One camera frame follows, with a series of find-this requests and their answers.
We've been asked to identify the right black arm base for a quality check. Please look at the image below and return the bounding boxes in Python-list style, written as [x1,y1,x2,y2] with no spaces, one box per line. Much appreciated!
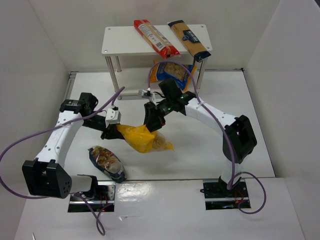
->
[199,180,251,211]

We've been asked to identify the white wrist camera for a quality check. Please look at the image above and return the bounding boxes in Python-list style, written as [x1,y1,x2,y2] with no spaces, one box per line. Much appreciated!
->
[105,108,121,126]
[138,89,154,99]

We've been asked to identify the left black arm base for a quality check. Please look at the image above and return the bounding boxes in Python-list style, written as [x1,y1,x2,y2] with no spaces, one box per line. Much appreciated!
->
[67,181,116,213]

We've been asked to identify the blue yellow pasta bag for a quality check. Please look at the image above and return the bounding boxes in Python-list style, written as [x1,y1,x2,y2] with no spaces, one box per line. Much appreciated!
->
[148,60,197,92]

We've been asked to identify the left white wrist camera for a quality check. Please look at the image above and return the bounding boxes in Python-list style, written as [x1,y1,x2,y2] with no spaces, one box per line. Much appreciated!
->
[105,108,121,126]

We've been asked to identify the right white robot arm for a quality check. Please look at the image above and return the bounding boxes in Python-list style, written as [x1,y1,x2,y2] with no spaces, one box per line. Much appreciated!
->
[138,78,257,191]

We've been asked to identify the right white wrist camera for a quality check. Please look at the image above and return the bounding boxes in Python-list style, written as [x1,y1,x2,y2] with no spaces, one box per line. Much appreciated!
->
[138,89,154,99]

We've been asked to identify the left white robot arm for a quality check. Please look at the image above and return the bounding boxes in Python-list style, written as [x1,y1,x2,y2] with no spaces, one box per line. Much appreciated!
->
[22,92,123,199]

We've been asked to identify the dark mixed pasta bag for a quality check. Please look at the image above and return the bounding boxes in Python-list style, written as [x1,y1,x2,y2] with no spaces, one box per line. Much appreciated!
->
[88,145,126,184]

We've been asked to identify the tan and blue spaghetti package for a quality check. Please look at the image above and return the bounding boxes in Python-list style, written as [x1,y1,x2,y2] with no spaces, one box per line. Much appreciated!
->
[167,20,211,63]

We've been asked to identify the red spaghetti package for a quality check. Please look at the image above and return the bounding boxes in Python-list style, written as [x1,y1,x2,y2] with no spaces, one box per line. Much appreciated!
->
[133,19,180,59]

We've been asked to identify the yellow macaroni bag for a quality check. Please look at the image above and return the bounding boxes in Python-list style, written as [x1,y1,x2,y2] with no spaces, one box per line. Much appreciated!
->
[116,124,174,154]

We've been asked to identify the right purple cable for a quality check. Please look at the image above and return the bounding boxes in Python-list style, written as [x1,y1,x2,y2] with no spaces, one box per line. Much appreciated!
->
[147,59,267,215]

